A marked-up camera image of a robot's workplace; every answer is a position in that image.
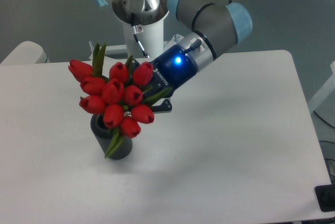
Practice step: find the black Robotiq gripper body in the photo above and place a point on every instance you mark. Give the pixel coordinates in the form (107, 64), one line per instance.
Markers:
(172, 68)

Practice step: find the red tulip bouquet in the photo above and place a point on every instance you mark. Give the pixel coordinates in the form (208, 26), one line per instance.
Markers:
(117, 97)

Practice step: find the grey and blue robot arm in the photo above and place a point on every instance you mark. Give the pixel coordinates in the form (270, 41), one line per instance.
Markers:
(210, 26)

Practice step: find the dark grey ribbed vase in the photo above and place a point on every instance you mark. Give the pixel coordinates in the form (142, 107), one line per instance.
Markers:
(114, 145)

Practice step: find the white rounded chair back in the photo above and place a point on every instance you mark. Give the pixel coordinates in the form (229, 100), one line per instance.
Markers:
(27, 52)

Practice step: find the black box at table edge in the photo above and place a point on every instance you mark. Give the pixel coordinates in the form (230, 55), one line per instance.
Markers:
(325, 197)

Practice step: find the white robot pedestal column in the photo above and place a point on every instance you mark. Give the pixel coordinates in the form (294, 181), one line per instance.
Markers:
(143, 25)

